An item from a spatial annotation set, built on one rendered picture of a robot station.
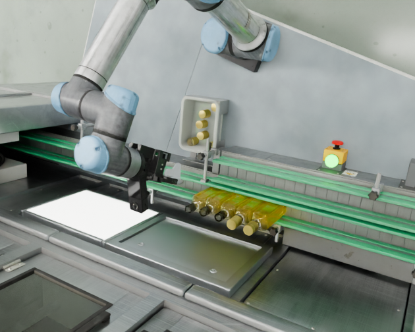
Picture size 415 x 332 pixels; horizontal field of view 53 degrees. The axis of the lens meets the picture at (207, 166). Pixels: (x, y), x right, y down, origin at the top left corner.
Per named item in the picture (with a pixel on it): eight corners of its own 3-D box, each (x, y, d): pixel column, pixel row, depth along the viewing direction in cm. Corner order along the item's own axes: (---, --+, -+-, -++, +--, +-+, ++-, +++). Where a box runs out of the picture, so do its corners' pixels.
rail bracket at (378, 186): (371, 188, 136) (365, 199, 125) (376, 166, 134) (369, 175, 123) (385, 191, 134) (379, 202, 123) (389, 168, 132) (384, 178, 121)
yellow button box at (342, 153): (326, 163, 155) (321, 167, 148) (329, 143, 153) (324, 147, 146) (345, 167, 151) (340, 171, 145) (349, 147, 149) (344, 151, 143)
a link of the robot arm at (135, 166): (127, 180, 94) (100, 172, 98) (139, 182, 98) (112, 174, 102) (135, 147, 95) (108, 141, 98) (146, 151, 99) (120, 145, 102)
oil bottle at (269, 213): (271, 210, 155) (247, 228, 137) (273, 195, 154) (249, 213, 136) (285, 214, 153) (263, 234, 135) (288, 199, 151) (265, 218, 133)
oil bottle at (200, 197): (216, 195, 166) (188, 211, 148) (217, 182, 164) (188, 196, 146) (228, 199, 163) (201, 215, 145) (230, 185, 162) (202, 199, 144)
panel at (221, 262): (85, 193, 189) (20, 217, 160) (85, 188, 188) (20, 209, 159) (272, 253, 147) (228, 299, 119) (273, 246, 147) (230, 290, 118)
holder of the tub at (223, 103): (188, 157, 184) (179, 160, 178) (193, 94, 177) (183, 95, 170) (222, 165, 177) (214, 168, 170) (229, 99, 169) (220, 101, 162)
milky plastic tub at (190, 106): (188, 145, 183) (178, 148, 175) (192, 93, 177) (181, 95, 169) (224, 153, 175) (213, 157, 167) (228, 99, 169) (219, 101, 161)
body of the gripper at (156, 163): (173, 154, 109) (147, 145, 98) (165, 186, 109) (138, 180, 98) (150, 149, 113) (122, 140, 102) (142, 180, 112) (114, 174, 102)
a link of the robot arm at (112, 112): (89, 77, 91) (73, 124, 91) (127, 87, 86) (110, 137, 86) (112, 88, 98) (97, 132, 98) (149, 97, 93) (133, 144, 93)
